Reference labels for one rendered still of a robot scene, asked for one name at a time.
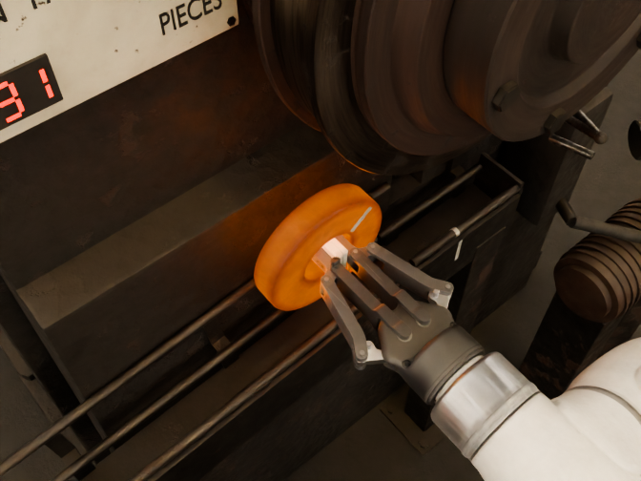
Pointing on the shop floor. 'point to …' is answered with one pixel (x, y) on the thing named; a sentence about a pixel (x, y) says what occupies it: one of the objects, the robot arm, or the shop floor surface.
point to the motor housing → (586, 304)
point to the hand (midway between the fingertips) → (320, 240)
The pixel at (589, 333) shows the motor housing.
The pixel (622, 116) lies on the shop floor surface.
